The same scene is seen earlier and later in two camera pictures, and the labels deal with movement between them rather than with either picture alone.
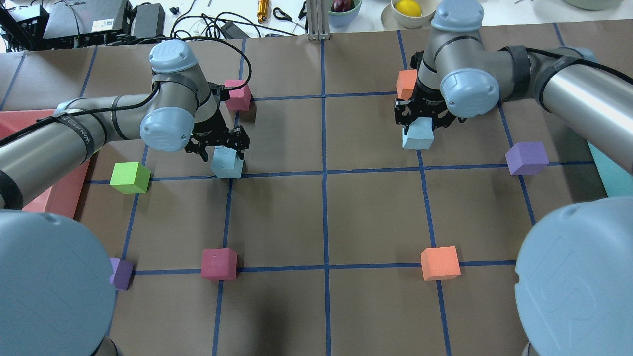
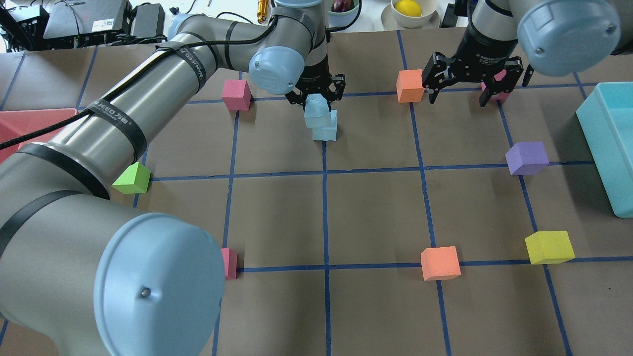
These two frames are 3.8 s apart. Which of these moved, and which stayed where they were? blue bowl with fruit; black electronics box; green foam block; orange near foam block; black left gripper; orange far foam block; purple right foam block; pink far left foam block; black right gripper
Moved: black left gripper; black right gripper
Stayed: green foam block; black electronics box; orange far foam block; purple right foam block; pink far left foam block; orange near foam block; blue bowl with fruit
